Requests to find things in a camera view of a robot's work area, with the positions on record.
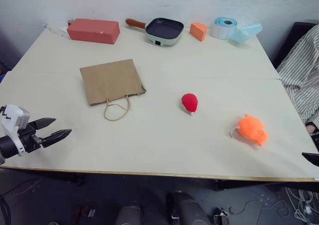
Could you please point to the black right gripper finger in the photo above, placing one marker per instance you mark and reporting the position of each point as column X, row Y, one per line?
column 312, row 158

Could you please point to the white label roll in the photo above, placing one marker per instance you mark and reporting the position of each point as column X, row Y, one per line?
column 224, row 28

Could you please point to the clear plastic wrapper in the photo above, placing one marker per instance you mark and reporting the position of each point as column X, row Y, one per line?
column 55, row 30

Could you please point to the person's bare hand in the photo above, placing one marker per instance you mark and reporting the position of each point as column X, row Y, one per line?
column 312, row 127

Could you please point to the orange wedge block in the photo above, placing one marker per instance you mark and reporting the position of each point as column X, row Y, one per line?
column 198, row 31

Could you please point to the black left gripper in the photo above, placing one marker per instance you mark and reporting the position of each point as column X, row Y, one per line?
column 28, row 138

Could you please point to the red rectangular box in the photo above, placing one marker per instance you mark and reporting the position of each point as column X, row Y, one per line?
column 93, row 31

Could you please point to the dark grey rounded shape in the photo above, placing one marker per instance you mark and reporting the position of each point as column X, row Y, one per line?
column 129, row 214

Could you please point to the red plush toy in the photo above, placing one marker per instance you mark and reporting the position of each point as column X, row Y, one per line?
column 190, row 102

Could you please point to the person in striped shirt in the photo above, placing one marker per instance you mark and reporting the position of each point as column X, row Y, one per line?
column 302, row 70

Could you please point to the small black floor item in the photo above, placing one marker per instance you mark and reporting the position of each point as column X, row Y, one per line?
column 221, row 217

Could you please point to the light blue plastic packet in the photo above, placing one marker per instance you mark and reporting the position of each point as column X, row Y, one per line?
column 244, row 34

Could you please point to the orange plush toy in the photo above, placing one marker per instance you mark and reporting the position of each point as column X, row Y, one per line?
column 252, row 128

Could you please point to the black rounded shape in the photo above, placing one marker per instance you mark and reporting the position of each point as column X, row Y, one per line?
column 185, row 208

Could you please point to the green electric frying pan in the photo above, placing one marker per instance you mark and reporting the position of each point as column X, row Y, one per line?
column 163, row 30

